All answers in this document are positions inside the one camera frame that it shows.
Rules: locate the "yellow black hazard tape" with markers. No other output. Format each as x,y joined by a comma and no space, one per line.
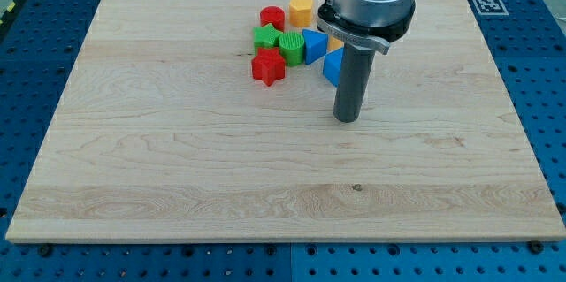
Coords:
11,12

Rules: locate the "green star block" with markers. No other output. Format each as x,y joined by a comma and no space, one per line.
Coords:
266,37

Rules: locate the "yellow hexagon block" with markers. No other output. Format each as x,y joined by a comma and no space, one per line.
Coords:
300,12

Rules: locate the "blue block behind rod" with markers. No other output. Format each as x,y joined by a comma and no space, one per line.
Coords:
332,66

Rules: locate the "red star block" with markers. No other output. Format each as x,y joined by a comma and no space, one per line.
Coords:
268,66

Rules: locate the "blue triangle block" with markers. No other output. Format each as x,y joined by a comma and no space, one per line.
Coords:
315,45

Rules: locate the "wooden board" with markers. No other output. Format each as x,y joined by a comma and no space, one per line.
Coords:
163,136

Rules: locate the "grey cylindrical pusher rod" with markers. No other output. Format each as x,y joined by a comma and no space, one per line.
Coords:
355,71

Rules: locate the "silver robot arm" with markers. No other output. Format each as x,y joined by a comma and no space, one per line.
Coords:
371,13

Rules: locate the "green cylinder block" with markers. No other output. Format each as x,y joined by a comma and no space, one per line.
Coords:
292,47

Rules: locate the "white fiducial marker tag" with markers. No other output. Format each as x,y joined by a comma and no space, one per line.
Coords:
490,7

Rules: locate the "black clamp flange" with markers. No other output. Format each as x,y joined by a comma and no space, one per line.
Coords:
371,38

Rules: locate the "yellow block behind clamp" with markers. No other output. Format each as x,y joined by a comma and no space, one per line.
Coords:
334,44

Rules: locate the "red cylinder block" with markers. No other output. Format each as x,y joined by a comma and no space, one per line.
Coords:
273,15

